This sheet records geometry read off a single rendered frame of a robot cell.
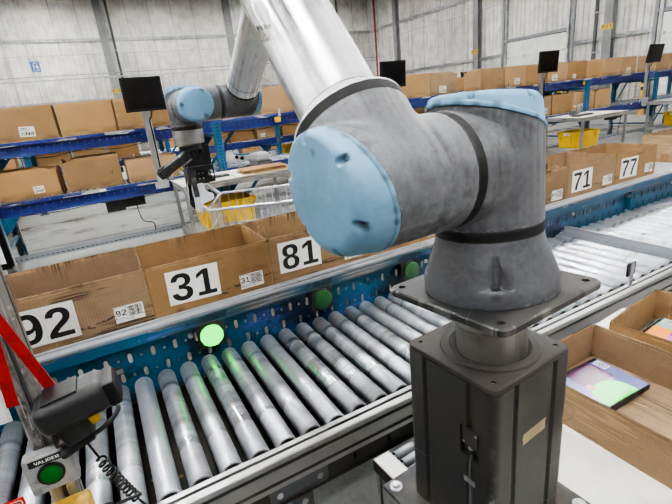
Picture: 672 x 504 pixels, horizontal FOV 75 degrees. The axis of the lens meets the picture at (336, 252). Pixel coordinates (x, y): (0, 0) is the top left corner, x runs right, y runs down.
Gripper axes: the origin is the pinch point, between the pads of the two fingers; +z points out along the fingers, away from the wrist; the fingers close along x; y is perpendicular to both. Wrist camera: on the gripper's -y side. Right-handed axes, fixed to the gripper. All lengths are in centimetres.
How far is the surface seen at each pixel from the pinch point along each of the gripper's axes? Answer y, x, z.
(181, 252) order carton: -4.4, 20.9, 18.6
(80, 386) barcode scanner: -34, -72, 9
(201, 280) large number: -3.9, -8.2, 20.6
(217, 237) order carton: 9.5, 20.9, 16.0
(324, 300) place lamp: 34, -16, 36
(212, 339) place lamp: -5.3, -15.9, 37.6
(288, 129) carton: 394, 859, 22
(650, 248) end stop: 165, -53, 39
